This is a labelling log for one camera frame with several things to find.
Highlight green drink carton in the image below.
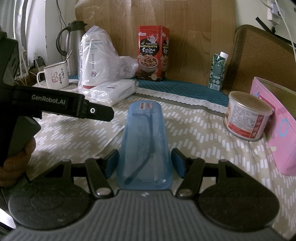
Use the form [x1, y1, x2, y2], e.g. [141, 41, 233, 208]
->
[208, 52, 228, 91]

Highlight white wall plug adapter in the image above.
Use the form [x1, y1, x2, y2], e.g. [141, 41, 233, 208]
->
[267, 1, 285, 26]

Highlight white enamel mug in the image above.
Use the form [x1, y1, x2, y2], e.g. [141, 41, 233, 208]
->
[36, 61, 69, 90]

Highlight teal mat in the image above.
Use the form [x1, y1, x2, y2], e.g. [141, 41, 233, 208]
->
[65, 76, 228, 113]

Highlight white tissue pack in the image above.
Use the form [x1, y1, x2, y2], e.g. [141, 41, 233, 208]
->
[89, 79, 139, 106]

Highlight white power cable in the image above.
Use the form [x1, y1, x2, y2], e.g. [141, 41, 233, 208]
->
[273, 0, 296, 63]

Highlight steel thermos jug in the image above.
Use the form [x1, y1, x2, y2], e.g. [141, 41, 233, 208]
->
[56, 21, 87, 76]

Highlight Doraemon cups in plastic bag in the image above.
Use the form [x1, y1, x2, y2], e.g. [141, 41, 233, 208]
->
[78, 26, 138, 95]

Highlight blue glasses case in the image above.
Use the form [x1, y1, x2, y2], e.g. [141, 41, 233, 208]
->
[116, 100, 173, 190]

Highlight round food can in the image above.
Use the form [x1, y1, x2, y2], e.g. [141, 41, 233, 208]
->
[224, 91, 273, 142]

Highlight red snack box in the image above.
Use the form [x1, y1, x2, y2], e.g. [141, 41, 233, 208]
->
[137, 26, 170, 81]

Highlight brown woven chair mat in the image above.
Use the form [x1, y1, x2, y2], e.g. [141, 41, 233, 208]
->
[222, 25, 295, 95]

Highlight person left hand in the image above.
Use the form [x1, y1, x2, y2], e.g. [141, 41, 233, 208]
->
[1, 138, 36, 187]

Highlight wooden board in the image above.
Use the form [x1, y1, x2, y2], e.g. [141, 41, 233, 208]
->
[74, 0, 236, 87]

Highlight pink gold tin box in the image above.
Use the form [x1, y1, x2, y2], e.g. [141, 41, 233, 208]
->
[250, 77, 295, 176]

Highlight patterned beige tablecloth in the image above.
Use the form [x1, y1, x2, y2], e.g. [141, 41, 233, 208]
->
[27, 88, 295, 239]

